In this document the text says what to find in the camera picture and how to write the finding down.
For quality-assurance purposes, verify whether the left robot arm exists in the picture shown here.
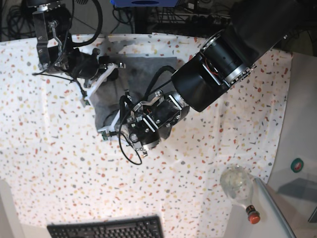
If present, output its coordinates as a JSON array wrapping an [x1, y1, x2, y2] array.
[[100, 0, 317, 154]]

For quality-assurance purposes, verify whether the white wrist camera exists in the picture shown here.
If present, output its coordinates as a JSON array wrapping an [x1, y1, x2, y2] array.
[[81, 98, 91, 107], [100, 131, 117, 141]]

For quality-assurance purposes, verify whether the terrazzo pattern tablecloth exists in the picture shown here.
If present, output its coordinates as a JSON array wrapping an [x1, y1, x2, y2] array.
[[0, 39, 292, 238]]

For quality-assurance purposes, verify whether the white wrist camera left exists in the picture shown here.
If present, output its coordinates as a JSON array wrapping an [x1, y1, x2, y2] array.
[[100, 131, 117, 141]]

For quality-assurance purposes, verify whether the blue box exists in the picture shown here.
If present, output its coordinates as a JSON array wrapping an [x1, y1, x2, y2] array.
[[110, 0, 185, 7]]

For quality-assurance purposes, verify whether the grey laptop corner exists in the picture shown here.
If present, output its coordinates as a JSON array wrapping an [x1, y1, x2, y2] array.
[[308, 207, 317, 223]]

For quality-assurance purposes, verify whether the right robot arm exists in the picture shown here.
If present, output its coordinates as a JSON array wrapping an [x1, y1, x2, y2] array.
[[26, 0, 110, 97]]

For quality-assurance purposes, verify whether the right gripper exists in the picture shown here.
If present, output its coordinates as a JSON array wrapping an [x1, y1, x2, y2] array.
[[70, 48, 125, 99]]

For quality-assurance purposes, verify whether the green tape roll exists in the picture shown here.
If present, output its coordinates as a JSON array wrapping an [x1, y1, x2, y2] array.
[[290, 158, 304, 173]]

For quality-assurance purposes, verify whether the grey t-shirt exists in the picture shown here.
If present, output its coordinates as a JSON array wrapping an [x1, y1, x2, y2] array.
[[87, 57, 177, 130]]

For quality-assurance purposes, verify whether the clear bottle with red cap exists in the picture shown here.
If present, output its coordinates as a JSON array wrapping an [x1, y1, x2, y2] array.
[[220, 164, 261, 225]]

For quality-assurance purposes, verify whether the black computer keyboard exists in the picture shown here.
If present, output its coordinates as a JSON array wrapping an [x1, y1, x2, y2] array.
[[47, 216, 164, 238]]

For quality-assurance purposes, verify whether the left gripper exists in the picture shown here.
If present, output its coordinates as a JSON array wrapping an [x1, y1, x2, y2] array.
[[98, 110, 160, 156]]

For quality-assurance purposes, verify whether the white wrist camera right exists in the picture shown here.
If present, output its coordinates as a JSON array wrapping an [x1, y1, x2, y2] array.
[[81, 98, 91, 107]]

